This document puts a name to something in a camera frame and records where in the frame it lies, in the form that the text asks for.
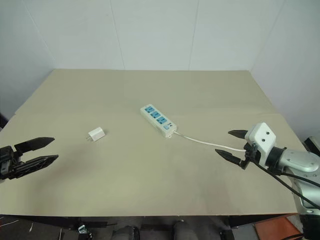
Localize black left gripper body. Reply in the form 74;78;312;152
0;145;19;181

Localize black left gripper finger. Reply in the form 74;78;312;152
10;154;59;179
14;136;56;154

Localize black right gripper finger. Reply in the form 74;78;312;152
215;148;245;168
227;128;250;141

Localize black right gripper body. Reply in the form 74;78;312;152
238;141;259;171

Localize white plug adapter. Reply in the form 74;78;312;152
85;127;106;144

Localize white power strip blue sockets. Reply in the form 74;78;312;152
139;104;178;139

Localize dark object beside table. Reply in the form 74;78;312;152
0;112;9;131

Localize black box with silver edge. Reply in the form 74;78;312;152
303;136;320;156

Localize orange brown flat object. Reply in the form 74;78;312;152
251;215;304;240

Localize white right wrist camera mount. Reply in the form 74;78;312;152
244;122;277;168

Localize white power strip cord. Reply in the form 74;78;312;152
172;130;247;153

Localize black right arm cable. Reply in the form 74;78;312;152
251;161;320;209

